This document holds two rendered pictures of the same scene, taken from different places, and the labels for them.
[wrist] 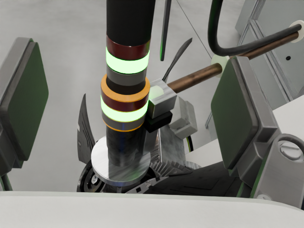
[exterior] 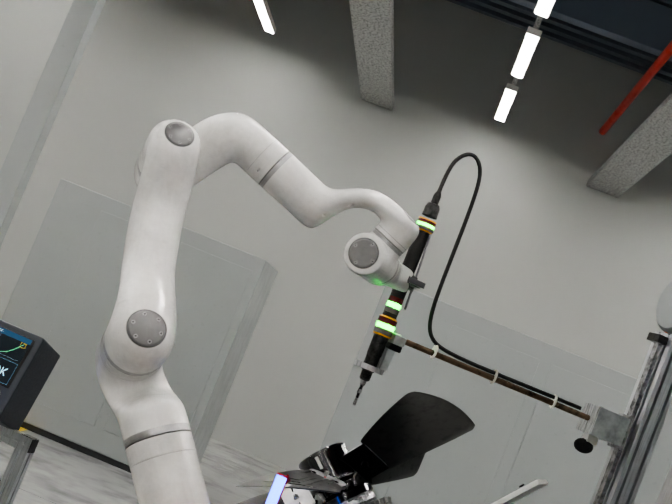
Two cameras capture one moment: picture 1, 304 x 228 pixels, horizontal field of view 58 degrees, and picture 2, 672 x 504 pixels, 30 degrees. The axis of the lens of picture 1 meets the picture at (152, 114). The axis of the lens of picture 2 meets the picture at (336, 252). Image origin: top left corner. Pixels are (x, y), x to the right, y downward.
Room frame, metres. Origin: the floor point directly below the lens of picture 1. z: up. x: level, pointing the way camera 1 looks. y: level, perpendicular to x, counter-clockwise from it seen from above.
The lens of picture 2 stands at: (-2.45, -1.04, 1.44)
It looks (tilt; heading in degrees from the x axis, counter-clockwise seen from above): 4 degrees up; 25
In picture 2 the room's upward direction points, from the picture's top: 22 degrees clockwise
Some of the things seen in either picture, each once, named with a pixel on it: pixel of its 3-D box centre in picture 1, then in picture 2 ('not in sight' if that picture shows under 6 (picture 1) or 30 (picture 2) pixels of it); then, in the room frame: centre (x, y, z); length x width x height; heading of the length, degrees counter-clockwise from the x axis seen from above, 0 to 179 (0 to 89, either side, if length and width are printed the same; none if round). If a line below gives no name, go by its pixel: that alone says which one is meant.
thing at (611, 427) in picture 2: not in sight; (605, 425); (0.61, -0.42, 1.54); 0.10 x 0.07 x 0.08; 134
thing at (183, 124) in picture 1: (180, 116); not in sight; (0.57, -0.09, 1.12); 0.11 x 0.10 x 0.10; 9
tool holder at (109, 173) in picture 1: (130, 132); (379, 351); (0.19, 0.02, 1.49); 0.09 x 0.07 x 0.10; 134
